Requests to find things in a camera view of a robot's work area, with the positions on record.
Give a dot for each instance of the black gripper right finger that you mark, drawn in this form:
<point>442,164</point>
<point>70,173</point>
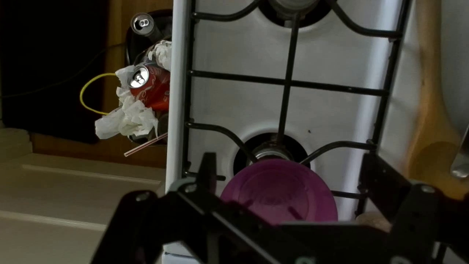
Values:
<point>381,184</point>

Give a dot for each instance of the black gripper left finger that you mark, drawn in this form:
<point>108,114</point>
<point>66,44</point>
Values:
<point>206,170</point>

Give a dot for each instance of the striped drinking straw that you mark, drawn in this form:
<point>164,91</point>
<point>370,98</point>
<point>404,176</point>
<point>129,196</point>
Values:
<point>145,145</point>

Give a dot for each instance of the red and white clutter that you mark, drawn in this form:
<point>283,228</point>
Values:
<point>129,117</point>

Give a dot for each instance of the red soda can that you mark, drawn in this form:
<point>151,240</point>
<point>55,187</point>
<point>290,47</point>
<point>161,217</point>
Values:
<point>155,89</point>

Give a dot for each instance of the black trash bin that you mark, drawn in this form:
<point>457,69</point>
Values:
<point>164,23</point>

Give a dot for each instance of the dark soda can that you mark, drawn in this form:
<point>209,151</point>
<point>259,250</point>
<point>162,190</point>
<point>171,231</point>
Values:
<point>143,23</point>

